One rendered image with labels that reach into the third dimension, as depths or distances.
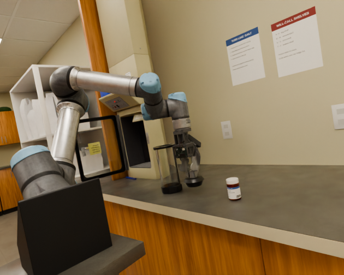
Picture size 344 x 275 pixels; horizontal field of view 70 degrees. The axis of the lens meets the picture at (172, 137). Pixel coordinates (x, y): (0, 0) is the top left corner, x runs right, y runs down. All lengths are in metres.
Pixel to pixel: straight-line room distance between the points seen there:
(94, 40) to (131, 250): 1.48
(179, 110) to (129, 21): 0.79
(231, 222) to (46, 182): 0.55
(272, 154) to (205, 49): 0.79
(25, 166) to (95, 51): 1.21
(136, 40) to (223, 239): 1.20
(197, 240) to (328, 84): 0.92
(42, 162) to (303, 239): 0.74
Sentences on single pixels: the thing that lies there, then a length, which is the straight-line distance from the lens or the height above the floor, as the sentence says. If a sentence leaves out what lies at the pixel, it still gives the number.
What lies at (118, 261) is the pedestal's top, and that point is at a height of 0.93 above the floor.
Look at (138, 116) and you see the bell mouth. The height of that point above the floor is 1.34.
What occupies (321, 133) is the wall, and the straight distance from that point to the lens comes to 1.40.
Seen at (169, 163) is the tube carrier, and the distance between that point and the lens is 1.16.
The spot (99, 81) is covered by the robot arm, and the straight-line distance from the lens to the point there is 1.00.
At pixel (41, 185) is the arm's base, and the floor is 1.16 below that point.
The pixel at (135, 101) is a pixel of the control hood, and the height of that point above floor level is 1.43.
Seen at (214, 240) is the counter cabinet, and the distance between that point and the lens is 0.96.
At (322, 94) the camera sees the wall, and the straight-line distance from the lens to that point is 1.38.
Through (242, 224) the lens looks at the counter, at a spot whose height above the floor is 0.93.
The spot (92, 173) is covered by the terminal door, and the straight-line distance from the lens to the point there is 1.70.
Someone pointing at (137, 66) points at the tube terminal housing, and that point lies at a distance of 1.55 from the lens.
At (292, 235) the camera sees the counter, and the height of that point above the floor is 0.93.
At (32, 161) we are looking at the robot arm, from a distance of 0.83.
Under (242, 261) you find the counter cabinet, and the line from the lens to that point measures 0.92.
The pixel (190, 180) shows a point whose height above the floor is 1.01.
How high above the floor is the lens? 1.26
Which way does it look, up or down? 3 degrees down
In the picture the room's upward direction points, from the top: 10 degrees counter-clockwise
